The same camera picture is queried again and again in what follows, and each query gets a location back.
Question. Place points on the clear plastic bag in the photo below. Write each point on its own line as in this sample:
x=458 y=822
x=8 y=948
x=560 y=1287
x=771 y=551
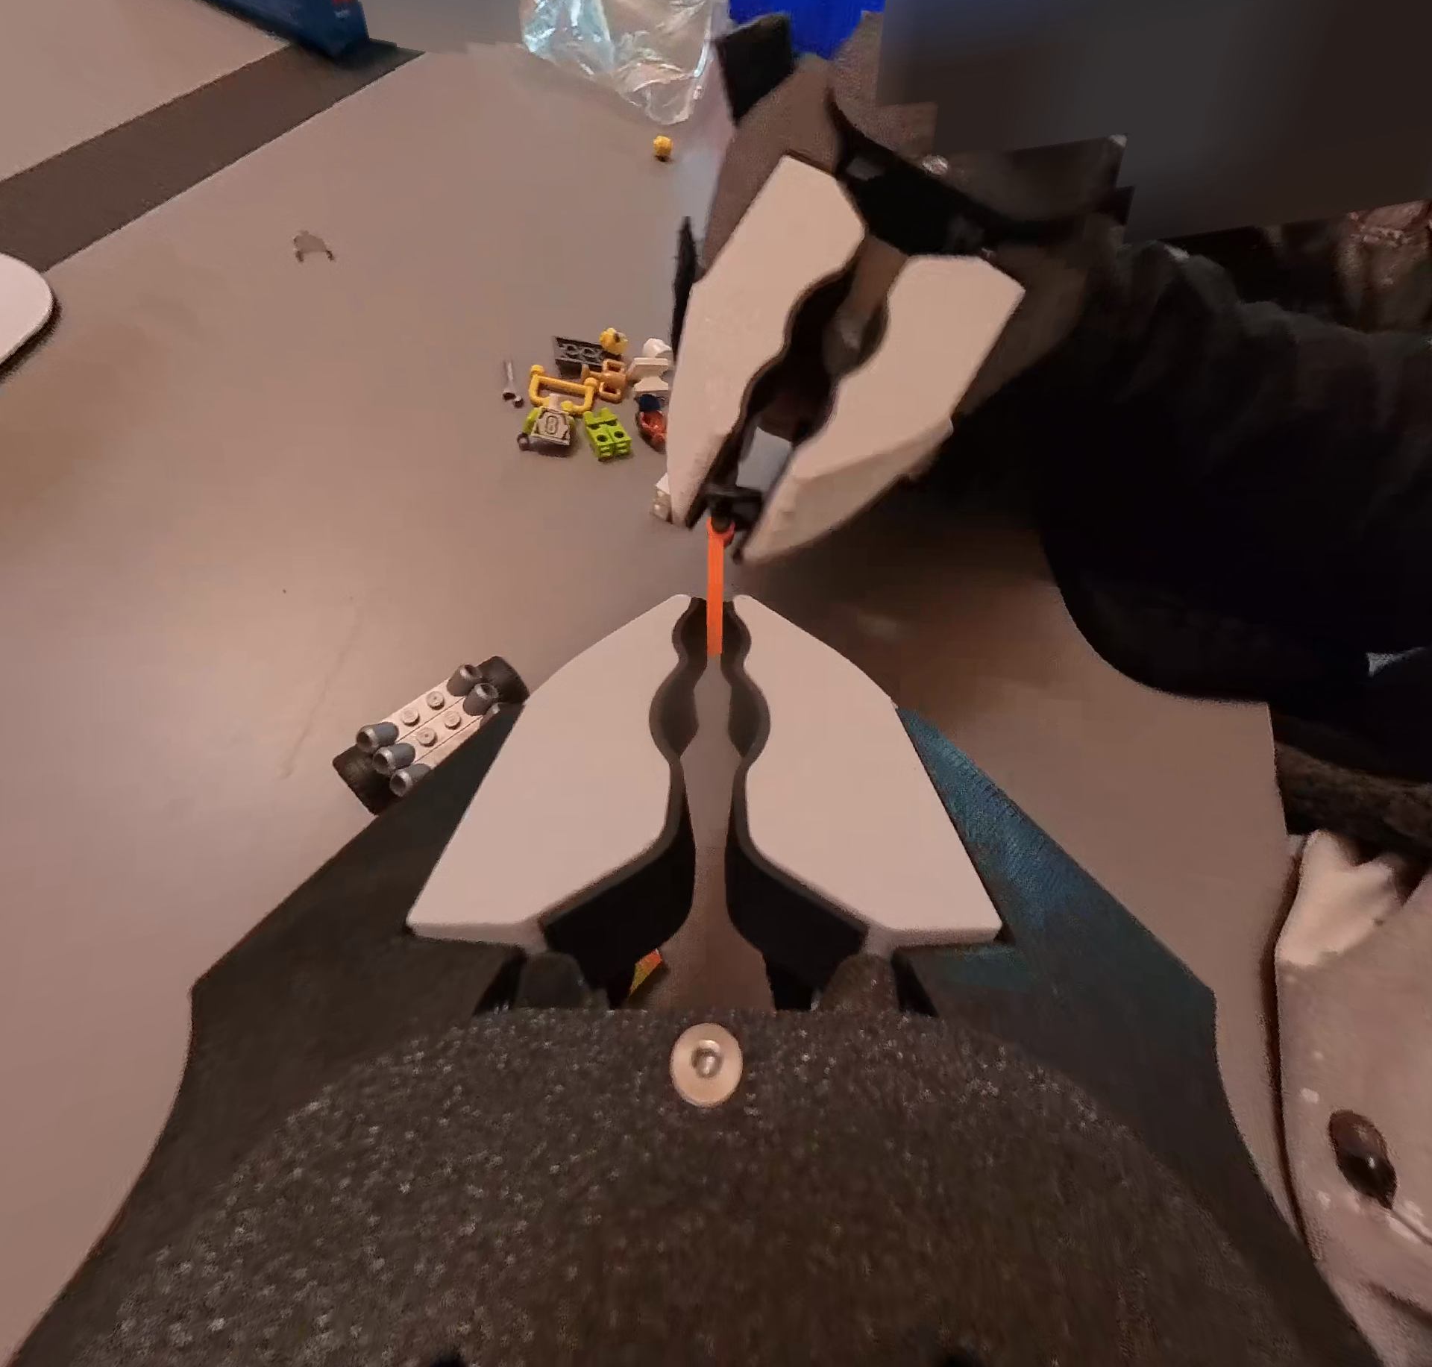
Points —
x=625 y=36

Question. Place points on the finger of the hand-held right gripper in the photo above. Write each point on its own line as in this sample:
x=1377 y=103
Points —
x=928 y=361
x=749 y=293

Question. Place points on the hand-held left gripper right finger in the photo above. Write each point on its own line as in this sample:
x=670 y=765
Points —
x=862 y=819

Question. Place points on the yellow lego hand truck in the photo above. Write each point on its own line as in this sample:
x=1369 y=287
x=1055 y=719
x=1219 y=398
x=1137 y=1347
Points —
x=537 y=388

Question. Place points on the person's pale printed shirt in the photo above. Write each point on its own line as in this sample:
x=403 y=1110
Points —
x=1365 y=1054

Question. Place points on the person's right forearm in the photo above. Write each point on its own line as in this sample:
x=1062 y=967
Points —
x=1210 y=450

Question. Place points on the grey black lego engine block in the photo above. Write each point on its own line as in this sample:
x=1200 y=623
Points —
x=426 y=724

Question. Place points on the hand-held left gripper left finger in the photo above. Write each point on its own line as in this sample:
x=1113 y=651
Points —
x=560 y=819

